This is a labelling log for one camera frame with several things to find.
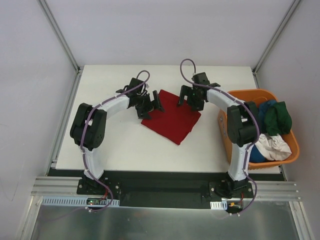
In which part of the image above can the left white cable duct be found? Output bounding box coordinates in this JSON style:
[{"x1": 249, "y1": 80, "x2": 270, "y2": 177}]
[{"x1": 42, "y1": 196, "x2": 120, "y2": 208}]

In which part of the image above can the aluminium frame post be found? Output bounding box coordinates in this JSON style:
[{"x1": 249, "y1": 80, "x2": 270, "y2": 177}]
[
  {"x1": 252, "y1": 0, "x2": 303, "y2": 76},
  {"x1": 37, "y1": 0, "x2": 83, "y2": 73}
]

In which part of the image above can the green t-shirt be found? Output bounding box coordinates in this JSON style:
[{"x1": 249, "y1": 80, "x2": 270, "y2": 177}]
[{"x1": 264, "y1": 101, "x2": 293, "y2": 136}]

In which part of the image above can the blue t-shirt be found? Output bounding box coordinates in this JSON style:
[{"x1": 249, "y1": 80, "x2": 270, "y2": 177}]
[{"x1": 249, "y1": 99, "x2": 277, "y2": 163}]

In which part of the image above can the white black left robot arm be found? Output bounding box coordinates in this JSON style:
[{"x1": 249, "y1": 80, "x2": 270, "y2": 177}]
[{"x1": 69, "y1": 77, "x2": 165, "y2": 195}]

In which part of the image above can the red t-shirt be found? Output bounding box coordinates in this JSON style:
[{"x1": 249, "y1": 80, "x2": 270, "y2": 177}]
[{"x1": 141, "y1": 89, "x2": 201, "y2": 145}]

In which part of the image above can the white cable duct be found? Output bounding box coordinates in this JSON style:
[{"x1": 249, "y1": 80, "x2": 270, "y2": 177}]
[
  {"x1": 210, "y1": 200, "x2": 228, "y2": 211},
  {"x1": 42, "y1": 196, "x2": 120, "y2": 208}
]

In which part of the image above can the right white cable duct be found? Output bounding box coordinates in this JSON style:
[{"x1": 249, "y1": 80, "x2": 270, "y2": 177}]
[{"x1": 210, "y1": 200, "x2": 228, "y2": 211}]

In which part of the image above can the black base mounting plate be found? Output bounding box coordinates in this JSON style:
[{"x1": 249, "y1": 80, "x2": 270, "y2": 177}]
[{"x1": 76, "y1": 170, "x2": 256, "y2": 209}]

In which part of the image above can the aluminium front rail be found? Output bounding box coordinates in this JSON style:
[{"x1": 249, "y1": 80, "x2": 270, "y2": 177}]
[{"x1": 31, "y1": 176, "x2": 303, "y2": 202}]

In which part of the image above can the right aluminium frame post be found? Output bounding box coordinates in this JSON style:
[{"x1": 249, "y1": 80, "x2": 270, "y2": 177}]
[{"x1": 252, "y1": 0, "x2": 303, "y2": 76}]

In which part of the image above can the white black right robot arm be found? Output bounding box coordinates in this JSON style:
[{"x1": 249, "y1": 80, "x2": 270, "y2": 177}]
[{"x1": 177, "y1": 72, "x2": 260, "y2": 198}]

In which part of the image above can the left aluminium frame post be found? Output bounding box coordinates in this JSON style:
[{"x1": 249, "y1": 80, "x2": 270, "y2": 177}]
[{"x1": 37, "y1": 0, "x2": 83, "y2": 73}]

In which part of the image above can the white t-shirt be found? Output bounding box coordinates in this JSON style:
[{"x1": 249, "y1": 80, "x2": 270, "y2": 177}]
[{"x1": 254, "y1": 133, "x2": 292, "y2": 161}]

